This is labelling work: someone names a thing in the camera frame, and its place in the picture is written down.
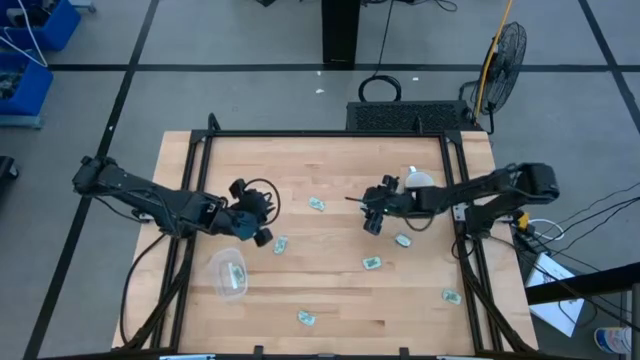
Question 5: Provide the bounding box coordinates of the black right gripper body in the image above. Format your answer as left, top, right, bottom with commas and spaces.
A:
361, 184, 418, 218

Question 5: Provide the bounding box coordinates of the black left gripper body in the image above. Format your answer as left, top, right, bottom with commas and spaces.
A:
217, 191, 275, 242

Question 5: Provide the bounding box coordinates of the clear plastic container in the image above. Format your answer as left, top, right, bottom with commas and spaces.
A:
208, 247, 250, 304

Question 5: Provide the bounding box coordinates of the white round bin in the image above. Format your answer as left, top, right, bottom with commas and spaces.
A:
403, 166, 435, 190

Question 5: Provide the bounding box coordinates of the black perforated computer case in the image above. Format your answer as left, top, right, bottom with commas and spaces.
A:
345, 99, 484, 134

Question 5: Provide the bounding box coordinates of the black pillar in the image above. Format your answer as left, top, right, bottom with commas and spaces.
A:
321, 0, 362, 70

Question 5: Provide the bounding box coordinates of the black floor fan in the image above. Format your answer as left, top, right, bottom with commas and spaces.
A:
459, 21, 529, 135

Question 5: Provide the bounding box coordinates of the white paper booklet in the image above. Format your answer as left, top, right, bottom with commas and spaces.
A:
524, 252, 586, 339

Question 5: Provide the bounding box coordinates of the black beam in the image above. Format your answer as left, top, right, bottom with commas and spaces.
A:
524, 262, 640, 306

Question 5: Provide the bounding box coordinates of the blue storage bin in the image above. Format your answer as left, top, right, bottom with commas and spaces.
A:
0, 52, 55, 117
0, 0, 82, 52

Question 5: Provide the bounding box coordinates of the black object at floor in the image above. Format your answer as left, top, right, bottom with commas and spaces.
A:
0, 155, 20, 181

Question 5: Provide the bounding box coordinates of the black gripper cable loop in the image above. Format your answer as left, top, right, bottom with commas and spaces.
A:
243, 177, 282, 226

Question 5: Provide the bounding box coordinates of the black metal table frame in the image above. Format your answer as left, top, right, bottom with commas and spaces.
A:
117, 112, 541, 360

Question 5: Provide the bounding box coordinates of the coiled black floor cable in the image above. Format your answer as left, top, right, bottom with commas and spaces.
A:
357, 0, 403, 104

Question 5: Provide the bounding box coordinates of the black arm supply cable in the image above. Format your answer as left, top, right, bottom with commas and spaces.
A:
119, 232, 169, 346

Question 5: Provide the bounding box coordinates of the looped white cable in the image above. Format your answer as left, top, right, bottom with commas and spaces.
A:
527, 218, 566, 242

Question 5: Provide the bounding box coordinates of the long black floor cable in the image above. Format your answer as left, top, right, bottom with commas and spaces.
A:
542, 197, 640, 256
544, 180, 640, 244

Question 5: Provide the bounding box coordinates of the thin white cable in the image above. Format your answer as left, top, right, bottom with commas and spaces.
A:
0, 0, 50, 69

